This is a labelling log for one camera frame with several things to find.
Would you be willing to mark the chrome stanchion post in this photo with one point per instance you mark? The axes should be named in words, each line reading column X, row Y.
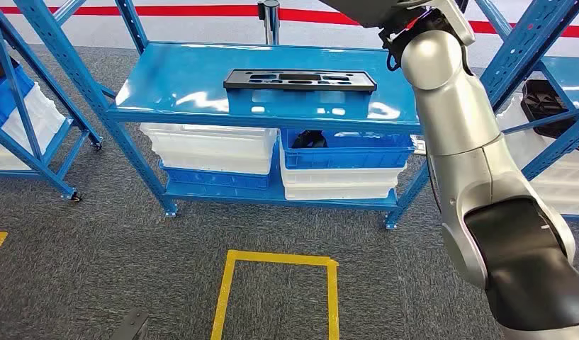
column 270, row 23

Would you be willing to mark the black ribbed plastic part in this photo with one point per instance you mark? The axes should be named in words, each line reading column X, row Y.
column 545, row 108

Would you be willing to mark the black plastic frame part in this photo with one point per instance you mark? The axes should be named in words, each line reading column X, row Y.
column 237, row 84

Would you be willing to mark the blue steel shelf rack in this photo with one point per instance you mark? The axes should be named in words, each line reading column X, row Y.
column 35, row 164
column 566, row 75
column 186, row 80

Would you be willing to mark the red barrier belt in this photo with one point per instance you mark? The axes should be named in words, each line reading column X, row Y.
column 129, row 10
column 317, row 16

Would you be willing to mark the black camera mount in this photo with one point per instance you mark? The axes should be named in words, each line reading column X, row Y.
column 129, row 326
column 364, row 11

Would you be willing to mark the black item in rack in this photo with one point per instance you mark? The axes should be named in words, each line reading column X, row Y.
column 0, row 65

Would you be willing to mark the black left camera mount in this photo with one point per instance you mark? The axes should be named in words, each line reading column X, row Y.
column 129, row 326

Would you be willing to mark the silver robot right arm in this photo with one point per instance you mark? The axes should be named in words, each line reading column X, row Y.
column 458, row 122

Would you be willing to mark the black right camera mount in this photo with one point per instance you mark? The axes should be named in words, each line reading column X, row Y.
column 364, row 11

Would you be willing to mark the white label tag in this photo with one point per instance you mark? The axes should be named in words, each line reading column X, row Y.
column 418, row 144

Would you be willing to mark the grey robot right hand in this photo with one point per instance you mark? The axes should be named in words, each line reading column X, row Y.
column 458, row 18

